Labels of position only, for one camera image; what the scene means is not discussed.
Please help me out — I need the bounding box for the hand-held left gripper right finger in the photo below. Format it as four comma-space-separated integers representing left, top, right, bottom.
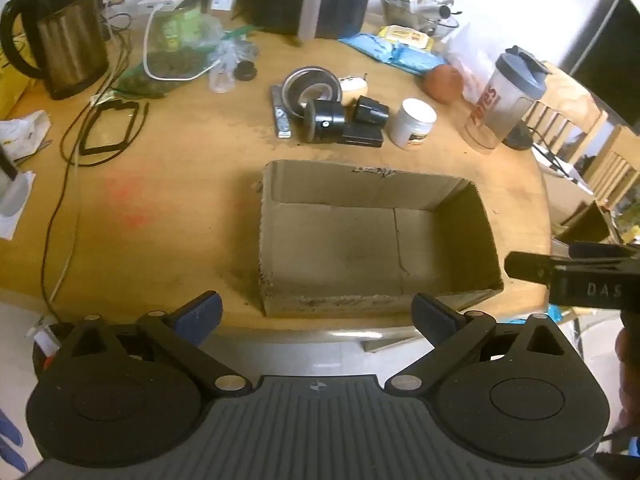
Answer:
385, 292, 576, 401

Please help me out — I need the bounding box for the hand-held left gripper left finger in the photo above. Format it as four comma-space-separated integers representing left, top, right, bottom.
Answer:
52, 290, 253, 401

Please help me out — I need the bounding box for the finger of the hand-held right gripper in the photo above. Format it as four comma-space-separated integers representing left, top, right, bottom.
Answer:
504, 251, 556, 288

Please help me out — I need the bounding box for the brown cardboard box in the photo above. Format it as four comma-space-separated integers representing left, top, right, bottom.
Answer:
257, 160, 505, 318

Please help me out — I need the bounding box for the black box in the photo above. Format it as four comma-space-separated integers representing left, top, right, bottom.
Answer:
341, 125, 385, 148

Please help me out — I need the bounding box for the black plug adapter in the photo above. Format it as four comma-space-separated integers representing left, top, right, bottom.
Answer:
352, 95, 391, 126

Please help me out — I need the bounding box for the round metal bowl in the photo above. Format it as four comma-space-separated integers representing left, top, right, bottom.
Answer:
281, 66, 343, 121

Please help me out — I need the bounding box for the person's right hand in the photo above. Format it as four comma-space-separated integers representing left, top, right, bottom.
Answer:
614, 310, 640, 428

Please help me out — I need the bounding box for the open cardboard carton on floor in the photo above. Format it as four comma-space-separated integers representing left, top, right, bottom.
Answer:
542, 160, 640, 248

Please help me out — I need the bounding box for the wooden chair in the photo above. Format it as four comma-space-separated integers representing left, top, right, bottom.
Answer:
522, 62, 608, 171
584, 124, 640, 211

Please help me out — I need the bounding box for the clear shaker bottle grey lid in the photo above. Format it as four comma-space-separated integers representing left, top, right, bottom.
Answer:
462, 46, 551, 154

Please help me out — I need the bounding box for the orange fruit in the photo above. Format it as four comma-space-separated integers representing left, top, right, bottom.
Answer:
424, 64, 463, 105

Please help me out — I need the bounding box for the white paper sheet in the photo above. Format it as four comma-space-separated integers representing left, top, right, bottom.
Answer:
0, 169, 37, 242

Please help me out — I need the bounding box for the crinkled clear plastic bag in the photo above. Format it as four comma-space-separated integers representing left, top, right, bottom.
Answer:
442, 25, 506, 103

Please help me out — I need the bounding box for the black monitor screen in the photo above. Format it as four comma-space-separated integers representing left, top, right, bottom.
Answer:
557, 0, 640, 128

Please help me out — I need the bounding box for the blue plastic packet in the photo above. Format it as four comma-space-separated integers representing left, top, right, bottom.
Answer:
339, 34, 445, 77

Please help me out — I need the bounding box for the green bag of dark pellets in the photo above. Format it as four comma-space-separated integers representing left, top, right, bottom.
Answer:
110, 49, 211, 100

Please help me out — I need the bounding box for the crumpled white paper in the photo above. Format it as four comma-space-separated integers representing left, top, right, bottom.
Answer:
0, 110, 52, 163

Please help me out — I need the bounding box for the yellow wet wipes packet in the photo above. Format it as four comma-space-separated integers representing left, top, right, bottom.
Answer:
376, 25, 433, 52

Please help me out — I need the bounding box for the clear zip plastic bag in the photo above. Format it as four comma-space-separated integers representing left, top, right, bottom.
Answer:
200, 22, 261, 68

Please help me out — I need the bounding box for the glass bowl of clutter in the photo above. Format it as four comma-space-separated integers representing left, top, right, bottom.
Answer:
378, 0, 461, 41

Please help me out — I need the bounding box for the green labelled jar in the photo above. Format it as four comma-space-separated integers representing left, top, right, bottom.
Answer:
160, 5, 207, 53

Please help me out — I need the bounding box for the steel electric kettle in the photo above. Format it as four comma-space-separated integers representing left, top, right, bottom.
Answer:
0, 0, 111, 101

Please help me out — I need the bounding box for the long black cable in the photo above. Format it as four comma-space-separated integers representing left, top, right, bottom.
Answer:
42, 10, 151, 318

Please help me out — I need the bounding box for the white charging cable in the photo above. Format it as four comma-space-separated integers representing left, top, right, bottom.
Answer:
143, 4, 223, 82

